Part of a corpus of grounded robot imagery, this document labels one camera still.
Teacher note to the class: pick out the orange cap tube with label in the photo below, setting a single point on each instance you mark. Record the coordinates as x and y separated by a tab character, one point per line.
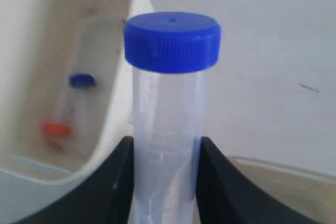
58	123

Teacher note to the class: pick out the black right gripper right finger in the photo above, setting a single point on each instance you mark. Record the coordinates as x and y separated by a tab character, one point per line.
225	195

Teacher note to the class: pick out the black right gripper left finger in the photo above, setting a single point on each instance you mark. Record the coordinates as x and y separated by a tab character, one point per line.
104	197

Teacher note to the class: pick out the cream plastic bin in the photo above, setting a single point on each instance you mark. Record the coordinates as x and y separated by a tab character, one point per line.
307	192
42	43

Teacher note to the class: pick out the blue cap tube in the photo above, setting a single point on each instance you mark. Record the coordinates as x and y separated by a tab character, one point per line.
170	53
77	87

